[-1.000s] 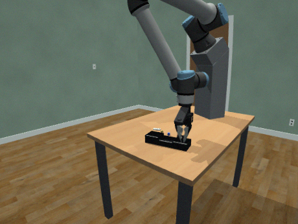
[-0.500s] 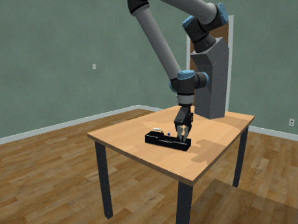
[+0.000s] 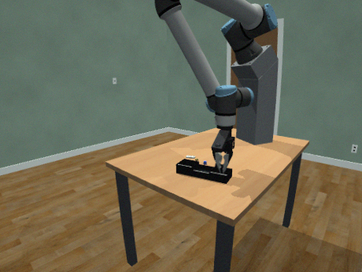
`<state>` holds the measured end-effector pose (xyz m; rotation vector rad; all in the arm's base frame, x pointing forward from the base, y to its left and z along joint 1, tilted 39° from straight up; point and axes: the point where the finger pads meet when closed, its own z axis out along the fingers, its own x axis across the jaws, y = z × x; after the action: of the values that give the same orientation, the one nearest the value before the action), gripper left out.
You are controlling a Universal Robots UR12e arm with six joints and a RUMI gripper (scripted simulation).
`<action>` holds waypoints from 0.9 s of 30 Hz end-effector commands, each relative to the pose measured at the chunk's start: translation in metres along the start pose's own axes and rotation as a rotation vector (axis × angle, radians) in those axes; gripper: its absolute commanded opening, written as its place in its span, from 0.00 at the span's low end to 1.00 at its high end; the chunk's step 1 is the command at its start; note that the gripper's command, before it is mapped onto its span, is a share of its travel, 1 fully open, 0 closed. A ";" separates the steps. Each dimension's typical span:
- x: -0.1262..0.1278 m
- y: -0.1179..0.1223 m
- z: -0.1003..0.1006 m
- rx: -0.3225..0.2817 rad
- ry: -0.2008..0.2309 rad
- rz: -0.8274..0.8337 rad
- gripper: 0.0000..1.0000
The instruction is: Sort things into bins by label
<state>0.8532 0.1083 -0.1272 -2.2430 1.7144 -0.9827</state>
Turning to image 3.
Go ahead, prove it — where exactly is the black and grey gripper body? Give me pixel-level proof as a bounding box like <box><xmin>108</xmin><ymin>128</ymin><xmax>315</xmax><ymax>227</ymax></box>
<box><xmin>216</xmin><ymin>125</ymin><xmax>235</xmax><ymax>153</ymax></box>

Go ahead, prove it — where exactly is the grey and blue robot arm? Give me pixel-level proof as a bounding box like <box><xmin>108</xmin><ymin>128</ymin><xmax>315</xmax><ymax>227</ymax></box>
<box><xmin>154</xmin><ymin>0</ymin><xmax>277</xmax><ymax>153</ymax></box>

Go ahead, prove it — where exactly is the black rack of three labelled bins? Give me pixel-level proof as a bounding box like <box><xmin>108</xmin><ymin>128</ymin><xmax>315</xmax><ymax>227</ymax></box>
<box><xmin>176</xmin><ymin>159</ymin><xmax>231</xmax><ymax>184</ymax></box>

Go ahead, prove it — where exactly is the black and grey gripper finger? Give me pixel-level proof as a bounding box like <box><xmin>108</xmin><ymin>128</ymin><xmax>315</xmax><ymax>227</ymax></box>
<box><xmin>222</xmin><ymin>147</ymin><xmax>233</xmax><ymax>173</ymax></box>
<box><xmin>212</xmin><ymin>151</ymin><xmax>223</xmax><ymax>173</ymax></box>

